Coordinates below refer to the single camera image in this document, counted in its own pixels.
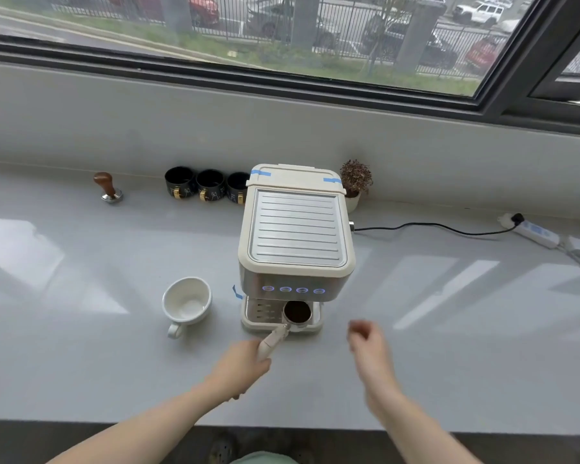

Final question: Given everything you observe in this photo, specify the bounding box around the person's left hand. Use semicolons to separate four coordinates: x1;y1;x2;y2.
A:
207;339;273;402

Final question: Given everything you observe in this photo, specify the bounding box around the person's right hand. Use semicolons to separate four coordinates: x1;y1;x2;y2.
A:
346;319;406;407

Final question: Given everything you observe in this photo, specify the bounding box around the portafilter with cream handle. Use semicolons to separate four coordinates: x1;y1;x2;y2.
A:
256;300;313;361

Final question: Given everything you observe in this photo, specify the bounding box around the person's left forearm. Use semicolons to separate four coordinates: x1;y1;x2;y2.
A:
47;379;229;464

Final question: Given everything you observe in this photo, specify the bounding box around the person's right forearm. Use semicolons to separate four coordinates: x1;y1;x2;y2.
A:
365;389;484;464

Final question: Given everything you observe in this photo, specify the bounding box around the person's green clothing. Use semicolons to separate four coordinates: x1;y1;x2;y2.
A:
229;451;298;464

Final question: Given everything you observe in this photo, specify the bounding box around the white coffee cup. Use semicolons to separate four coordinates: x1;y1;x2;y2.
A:
162;277;213;340

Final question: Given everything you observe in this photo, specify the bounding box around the cream espresso machine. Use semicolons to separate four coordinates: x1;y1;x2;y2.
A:
237;163;357;334

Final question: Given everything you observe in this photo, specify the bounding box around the small potted dried plant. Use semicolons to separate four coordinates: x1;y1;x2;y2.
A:
339;159;373;214

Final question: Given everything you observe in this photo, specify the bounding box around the white power strip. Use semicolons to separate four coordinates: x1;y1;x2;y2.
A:
497;213;561;249

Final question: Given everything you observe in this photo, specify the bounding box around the black metal fence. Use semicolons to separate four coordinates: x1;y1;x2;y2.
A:
48;0;513;78

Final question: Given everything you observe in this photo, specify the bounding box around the black power cable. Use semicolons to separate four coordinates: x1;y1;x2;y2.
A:
352;221;519;236

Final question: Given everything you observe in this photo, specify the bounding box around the black cup with gold handle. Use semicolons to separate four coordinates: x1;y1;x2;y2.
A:
196;169;228;203
226;172;250;206
164;166;197;200

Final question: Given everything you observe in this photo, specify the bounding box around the wooden handled coffee tamper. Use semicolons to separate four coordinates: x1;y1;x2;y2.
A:
93;172;124;204

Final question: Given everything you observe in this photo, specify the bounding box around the dark window frame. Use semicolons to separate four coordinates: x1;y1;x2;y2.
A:
0;0;580;139

